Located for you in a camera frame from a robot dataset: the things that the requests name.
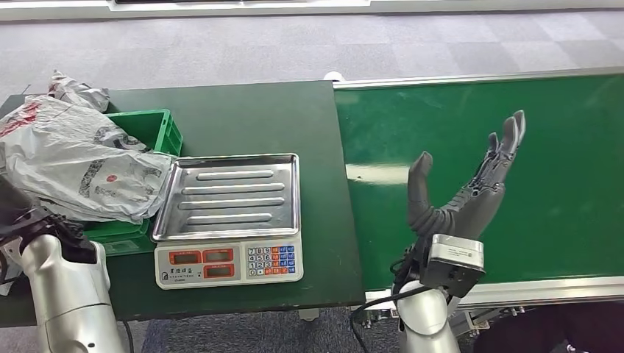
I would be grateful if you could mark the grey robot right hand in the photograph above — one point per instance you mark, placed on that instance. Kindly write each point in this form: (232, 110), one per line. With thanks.
(463, 214)

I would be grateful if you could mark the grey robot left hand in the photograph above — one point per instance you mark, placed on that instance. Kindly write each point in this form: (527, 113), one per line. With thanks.
(14, 209)

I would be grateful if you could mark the grey courier bag package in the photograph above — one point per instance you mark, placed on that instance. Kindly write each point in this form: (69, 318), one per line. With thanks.
(112, 180)

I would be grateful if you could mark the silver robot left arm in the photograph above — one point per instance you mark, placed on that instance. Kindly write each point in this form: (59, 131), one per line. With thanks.
(68, 292)

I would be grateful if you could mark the green conveyor belt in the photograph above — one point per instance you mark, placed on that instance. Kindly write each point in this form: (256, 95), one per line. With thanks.
(560, 195)

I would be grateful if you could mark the crumpled white red package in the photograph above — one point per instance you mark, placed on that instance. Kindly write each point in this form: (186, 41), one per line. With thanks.
(78, 92)

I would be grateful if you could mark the green plastic crate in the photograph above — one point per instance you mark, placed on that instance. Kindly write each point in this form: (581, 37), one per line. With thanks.
(146, 129)

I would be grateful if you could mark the white table foot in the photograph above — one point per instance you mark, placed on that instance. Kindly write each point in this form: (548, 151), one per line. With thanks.
(308, 315)

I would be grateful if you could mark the white round cap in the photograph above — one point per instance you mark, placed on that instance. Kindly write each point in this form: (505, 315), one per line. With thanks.
(334, 77)

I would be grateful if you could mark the white baseboard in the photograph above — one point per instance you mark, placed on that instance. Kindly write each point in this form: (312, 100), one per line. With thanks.
(439, 7)

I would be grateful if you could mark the white electronic scale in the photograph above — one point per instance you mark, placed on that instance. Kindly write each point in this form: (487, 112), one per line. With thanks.
(224, 268)

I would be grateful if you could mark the steel scale tray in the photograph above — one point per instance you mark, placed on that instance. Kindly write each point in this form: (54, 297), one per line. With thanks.
(234, 195)

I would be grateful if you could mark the dark green table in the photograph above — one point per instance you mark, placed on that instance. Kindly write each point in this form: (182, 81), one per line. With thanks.
(253, 122)

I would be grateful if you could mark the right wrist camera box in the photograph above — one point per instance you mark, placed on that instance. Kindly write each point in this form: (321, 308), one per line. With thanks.
(456, 253)

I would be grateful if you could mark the metal conveyor leg bracket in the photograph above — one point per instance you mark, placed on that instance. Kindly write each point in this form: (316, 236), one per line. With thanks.
(468, 319)

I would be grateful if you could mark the metal bracket under conveyor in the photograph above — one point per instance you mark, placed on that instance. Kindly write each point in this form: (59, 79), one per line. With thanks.
(380, 315)

